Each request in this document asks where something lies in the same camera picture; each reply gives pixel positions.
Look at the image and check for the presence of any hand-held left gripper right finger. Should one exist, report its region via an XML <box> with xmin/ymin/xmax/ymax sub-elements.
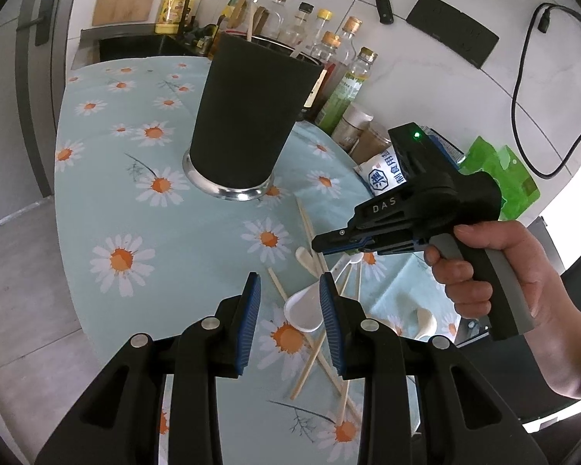
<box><xmin>319</xmin><ymin>272</ymin><xmax>548</xmax><ymax>465</ymax></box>

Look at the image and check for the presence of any yellow cap clear bottle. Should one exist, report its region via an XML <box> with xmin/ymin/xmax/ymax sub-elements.
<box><xmin>310</xmin><ymin>8</ymin><xmax>333</xmax><ymax>54</ymax></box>

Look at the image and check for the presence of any orange cap clear bottle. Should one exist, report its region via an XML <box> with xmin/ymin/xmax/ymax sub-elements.
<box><xmin>339</xmin><ymin>16</ymin><xmax>364</xmax><ymax>73</ymax></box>

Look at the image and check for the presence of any black door handle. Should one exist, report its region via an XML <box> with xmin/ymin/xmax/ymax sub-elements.
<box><xmin>20</xmin><ymin>0</ymin><xmax>59</xmax><ymax>47</ymax></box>

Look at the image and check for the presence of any green plastic bag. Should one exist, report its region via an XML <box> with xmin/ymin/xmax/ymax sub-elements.
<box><xmin>457</xmin><ymin>136</ymin><xmax>542</xmax><ymax>226</ymax></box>

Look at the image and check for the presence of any black power cable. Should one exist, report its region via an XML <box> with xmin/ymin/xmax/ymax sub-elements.
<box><xmin>511</xmin><ymin>2</ymin><xmax>581</xmax><ymax>180</ymax></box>

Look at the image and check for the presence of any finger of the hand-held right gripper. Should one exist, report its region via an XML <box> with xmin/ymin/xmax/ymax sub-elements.
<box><xmin>312</xmin><ymin>227</ymin><xmax>428</xmax><ymax>257</ymax></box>

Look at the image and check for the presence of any white lid spice jar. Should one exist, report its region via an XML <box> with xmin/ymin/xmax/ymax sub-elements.
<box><xmin>330</xmin><ymin>104</ymin><xmax>375</xmax><ymax>151</ymax></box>

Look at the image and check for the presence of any yellow label glass bottle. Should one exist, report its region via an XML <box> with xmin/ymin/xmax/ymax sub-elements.
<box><xmin>221</xmin><ymin>0</ymin><xmax>260</xmax><ymax>30</ymax></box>

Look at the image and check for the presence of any brown spice jar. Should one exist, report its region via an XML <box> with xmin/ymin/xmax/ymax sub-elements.
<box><xmin>349</xmin><ymin>123</ymin><xmax>393</xmax><ymax>168</ymax></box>

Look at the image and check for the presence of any black utensil holder cup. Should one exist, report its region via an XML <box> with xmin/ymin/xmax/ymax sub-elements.
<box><xmin>182</xmin><ymin>30</ymin><xmax>325</xmax><ymax>202</ymax></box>

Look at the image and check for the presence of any black wall panel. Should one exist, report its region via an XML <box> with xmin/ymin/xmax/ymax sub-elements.
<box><xmin>406</xmin><ymin>0</ymin><xmax>500</xmax><ymax>69</ymax></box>

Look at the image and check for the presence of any person's right hand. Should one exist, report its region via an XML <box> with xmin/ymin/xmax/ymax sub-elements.
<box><xmin>425</xmin><ymin>220</ymin><xmax>581</xmax><ymax>401</ymax></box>

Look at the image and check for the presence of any dark sauce bottle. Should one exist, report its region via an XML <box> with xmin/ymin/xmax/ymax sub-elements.
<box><xmin>295</xmin><ymin>63</ymin><xmax>340</xmax><ymax>122</ymax></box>

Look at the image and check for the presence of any white blue salt bag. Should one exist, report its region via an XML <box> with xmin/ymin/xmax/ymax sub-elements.
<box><xmin>353</xmin><ymin>128</ymin><xmax>466</xmax><ymax>198</ymax></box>

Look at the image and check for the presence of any black faucet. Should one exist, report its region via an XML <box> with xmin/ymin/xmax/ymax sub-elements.
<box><xmin>156</xmin><ymin>0</ymin><xmax>198</xmax><ymax>37</ymax></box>

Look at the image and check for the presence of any green label oil bottle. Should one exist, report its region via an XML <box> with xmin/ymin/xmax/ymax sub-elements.
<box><xmin>315</xmin><ymin>47</ymin><xmax>378</xmax><ymax>131</ymax></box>

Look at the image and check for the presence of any wooden chopstick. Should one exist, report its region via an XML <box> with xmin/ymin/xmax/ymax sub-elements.
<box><xmin>303</xmin><ymin>213</ymin><xmax>330</xmax><ymax>274</ymax></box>
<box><xmin>295</xmin><ymin>197</ymin><xmax>323</xmax><ymax>265</ymax></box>
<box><xmin>268</xmin><ymin>267</ymin><xmax>363</xmax><ymax>421</ymax></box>
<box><xmin>244</xmin><ymin>0</ymin><xmax>259</xmax><ymax>42</ymax></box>
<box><xmin>290</xmin><ymin>262</ymin><xmax>365</xmax><ymax>401</ymax></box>

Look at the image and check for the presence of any daisy print tablecloth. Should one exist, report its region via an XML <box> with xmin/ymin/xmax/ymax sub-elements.
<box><xmin>53</xmin><ymin>55</ymin><xmax>466</xmax><ymax>465</ymax></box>

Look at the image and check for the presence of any black cap clear bottle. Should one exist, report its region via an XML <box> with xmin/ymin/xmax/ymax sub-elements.
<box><xmin>283</xmin><ymin>2</ymin><xmax>315</xmax><ymax>47</ymax></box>

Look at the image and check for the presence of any black kitchen sink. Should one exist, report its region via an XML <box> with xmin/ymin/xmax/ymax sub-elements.
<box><xmin>80</xmin><ymin>23</ymin><xmax>214</xmax><ymax>61</ymax></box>

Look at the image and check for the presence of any yellow oil bottle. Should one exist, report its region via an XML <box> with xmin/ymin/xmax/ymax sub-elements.
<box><xmin>155</xmin><ymin>0</ymin><xmax>194</xmax><ymax>34</ymax></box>

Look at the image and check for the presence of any cork cap clear bottle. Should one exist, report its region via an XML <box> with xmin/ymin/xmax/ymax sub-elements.
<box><xmin>315</xmin><ymin>30</ymin><xmax>342</xmax><ymax>66</ymax></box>

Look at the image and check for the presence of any brown cap clear bottle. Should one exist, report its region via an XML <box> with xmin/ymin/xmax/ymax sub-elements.
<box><xmin>264</xmin><ymin>0</ymin><xmax>290</xmax><ymax>42</ymax></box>

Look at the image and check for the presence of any white plastic spoon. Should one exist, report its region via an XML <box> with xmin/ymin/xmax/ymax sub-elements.
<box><xmin>284</xmin><ymin>254</ymin><xmax>365</xmax><ymax>333</ymax></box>

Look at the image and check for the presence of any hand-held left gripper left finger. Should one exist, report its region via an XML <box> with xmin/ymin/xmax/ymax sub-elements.
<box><xmin>34</xmin><ymin>272</ymin><xmax>262</xmax><ymax>465</ymax></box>

